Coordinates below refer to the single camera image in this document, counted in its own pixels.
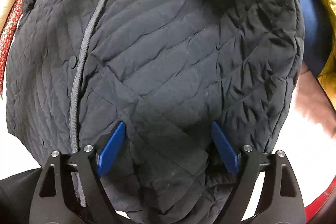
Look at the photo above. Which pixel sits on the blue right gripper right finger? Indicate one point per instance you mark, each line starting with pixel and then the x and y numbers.
pixel 226 152

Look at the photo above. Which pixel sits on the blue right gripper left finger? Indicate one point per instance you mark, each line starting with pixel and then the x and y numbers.
pixel 107 148

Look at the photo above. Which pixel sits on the black quilted jacket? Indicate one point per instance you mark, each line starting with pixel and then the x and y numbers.
pixel 168 69

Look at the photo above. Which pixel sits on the pink polka dot bedsheet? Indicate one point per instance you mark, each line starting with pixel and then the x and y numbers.
pixel 307 137

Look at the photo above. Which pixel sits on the yellow velvet cloth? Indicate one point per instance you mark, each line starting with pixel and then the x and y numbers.
pixel 326 76

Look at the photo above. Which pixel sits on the navy blue garment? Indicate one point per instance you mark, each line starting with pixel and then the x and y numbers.
pixel 316 32

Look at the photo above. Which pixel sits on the red patterned cloth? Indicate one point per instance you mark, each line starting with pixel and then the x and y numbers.
pixel 7 35

